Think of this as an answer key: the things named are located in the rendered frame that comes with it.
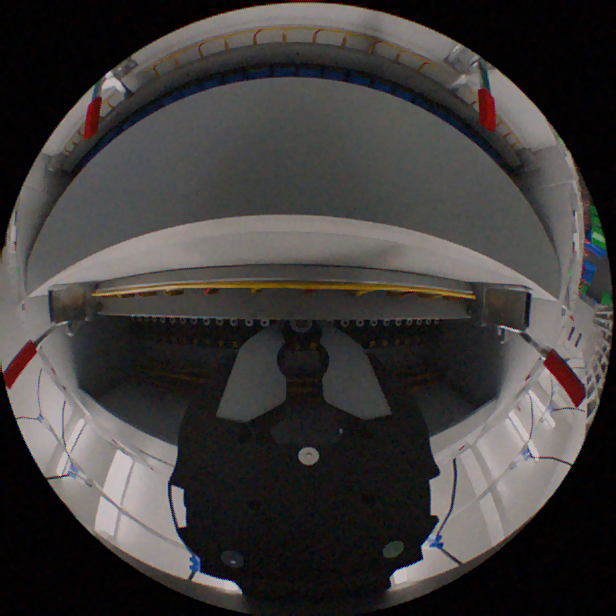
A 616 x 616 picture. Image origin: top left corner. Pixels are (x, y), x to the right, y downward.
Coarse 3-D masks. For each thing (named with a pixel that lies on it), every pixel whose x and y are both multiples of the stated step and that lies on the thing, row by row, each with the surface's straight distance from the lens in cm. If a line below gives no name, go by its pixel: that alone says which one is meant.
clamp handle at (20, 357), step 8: (48, 328) 15; (56, 328) 15; (72, 328) 15; (40, 336) 15; (32, 344) 14; (40, 344) 15; (24, 352) 14; (32, 352) 14; (16, 360) 14; (24, 360) 15; (8, 368) 15; (16, 368) 15; (24, 368) 15; (8, 376) 15; (16, 376) 15; (8, 384) 15
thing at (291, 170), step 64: (192, 128) 4; (256, 128) 4; (320, 128) 4; (384, 128) 4; (448, 128) 7; (64, 192) 13; (128, 192) 5; (192, 192) 3; (256, 192) 3; (320, 192) 3; (384, 192) 3; (448, 192) 4; (512, 192) 9; (64, 256) 8; (128, 256) 5; (192, 256) 5; (256, 256) 5; (320, 256) 5; (384, 256) 5; (448, 256) 5; (512, 256) 7
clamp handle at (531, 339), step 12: (504, 336) 12; (528, 336) 12; (540, 348) 12; (552, 348) 12; (552, 360) 11; (564, 360) 12; (552, 372) 12; (564, 372) 11; (564, 384) 12; (576, 384) 12; (576, 396) 12; (576, 408) 12
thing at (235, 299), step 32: (128, 288) 13; (160, 288) 8; (192, 288) 9; (224, 288) 8; (256, 288) 6; (288, 288) 8; (320, 288) 6; (352, 288) 6; (384, 288) 7; (416, 288) 8
